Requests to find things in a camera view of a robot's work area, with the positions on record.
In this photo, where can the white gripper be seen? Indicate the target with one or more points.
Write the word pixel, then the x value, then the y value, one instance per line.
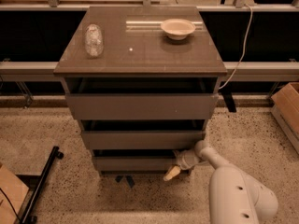
pixel 184 160

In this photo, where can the grey bottom drawer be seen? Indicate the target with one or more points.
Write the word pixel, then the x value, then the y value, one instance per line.
pixel 133 160

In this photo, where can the grey drawer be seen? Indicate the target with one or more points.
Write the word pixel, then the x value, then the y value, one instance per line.
pixel 133 160
pixel 146 98
pixel 142 134

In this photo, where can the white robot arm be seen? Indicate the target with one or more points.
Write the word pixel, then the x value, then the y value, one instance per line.
pixel 235 197

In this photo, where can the grey middle drawer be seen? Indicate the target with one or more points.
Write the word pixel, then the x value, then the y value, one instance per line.
pixel 142 134

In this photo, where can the grey drawer cabinet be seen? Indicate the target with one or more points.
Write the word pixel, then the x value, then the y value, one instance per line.
pixel 136 46

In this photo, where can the grey top drawer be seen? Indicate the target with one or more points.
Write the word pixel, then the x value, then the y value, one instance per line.
pixel 146 98

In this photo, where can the cardboard box right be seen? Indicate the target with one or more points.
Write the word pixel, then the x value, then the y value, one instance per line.
pixel 286 111

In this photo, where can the white paper bowl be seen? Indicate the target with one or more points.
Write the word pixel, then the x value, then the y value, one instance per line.
pixel 177 29

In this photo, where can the clear plastic bottle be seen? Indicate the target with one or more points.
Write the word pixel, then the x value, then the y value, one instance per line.
pixel 94 44

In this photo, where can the black metal stand bar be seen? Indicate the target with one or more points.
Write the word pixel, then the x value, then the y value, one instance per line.
pixel 36 183

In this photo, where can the metal rail barrier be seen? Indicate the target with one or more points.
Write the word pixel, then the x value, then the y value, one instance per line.
pixel 246 71

